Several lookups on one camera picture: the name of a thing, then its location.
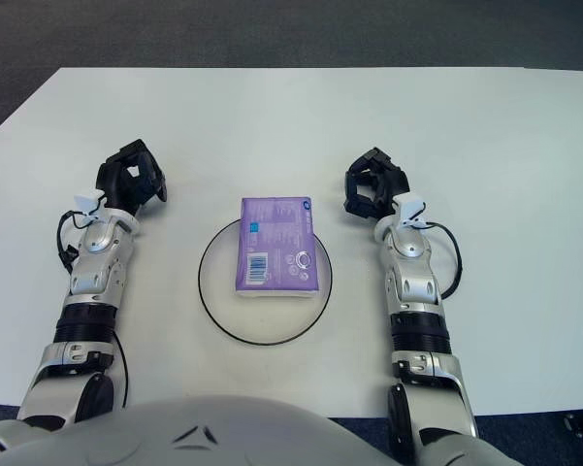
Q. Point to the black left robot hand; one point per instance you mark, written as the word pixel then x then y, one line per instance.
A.
pixel 123 182

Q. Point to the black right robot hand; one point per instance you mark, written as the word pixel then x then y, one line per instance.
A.
pixel 388 182

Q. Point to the purple tissue paper pack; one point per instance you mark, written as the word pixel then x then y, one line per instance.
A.
pixel 276 242

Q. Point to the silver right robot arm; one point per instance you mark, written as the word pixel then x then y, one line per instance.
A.
pixel 412 272

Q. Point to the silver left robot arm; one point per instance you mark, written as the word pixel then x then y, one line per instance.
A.
pixel 94 262

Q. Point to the white plate with black rim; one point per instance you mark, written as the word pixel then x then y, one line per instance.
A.
pixel 267 320

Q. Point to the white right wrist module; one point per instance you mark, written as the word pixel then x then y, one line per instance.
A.
pixel 407 206

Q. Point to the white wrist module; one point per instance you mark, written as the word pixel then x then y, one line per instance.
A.
pixel 407 206
pixel 88 201

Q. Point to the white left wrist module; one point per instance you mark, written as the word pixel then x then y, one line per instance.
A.
pixel 88 201

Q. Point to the grey robot torso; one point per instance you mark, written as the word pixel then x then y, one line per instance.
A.
pixel 199 437

